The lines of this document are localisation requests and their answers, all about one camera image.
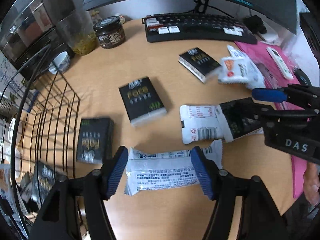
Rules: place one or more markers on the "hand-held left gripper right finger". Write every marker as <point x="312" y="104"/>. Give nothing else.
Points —
<point x="203" y="172"/>

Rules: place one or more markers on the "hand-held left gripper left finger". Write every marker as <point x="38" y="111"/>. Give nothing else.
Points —
<point x="115" y="172"/>

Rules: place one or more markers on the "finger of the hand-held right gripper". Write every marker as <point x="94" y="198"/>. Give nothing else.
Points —
<point x="268" y="94"/>
<point x="282" y="116"/>

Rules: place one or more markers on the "large white cracker packet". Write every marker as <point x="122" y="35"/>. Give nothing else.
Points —
<point x="162" y="172"/>

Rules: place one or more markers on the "black tissue pack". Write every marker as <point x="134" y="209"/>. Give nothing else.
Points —
<point x="95" y="140"/>
<point x="142" y="100"/>
<point x="197" y="61"/>
<point x="236" y="126"/>

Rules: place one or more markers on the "wooden desktop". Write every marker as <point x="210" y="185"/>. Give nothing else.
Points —
<point x="155" y="62"/>

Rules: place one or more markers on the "person's right hand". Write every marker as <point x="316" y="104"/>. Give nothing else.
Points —
<point x="312" y="185"/>

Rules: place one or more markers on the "pink mouse mat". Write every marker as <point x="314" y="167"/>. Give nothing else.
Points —
<point x="270" y="80"/>

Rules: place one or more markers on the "white remote control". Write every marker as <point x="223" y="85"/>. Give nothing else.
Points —
<point x="280" y="62"/>

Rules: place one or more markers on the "black computer mouse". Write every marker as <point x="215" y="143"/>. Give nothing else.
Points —
<point x="303" y="77"/>

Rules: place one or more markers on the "white orange snack packet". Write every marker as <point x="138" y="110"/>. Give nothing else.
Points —
<point x="232" y="70"/>

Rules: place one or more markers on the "clear plastic bag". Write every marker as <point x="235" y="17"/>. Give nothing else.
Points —
<point x="291" y="50"/>

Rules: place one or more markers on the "black keyboard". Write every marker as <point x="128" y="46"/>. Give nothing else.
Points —
<point x="197" y="28"/>

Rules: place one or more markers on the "monitor stand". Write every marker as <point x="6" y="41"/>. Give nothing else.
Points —
<point x="203" y="3"/>

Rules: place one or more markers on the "small white ceramic cup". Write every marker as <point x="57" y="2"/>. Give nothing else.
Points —
<point x="59" y="63"/>

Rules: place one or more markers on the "dark glass jar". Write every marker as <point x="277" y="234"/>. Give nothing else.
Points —
<point x="110" y="33"/>

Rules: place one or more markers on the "white milk carton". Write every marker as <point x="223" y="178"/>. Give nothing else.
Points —
<point x="10" y="80"/>

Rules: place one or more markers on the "clear glass cup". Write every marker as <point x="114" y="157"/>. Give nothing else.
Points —
<point x="78" y="35"/>

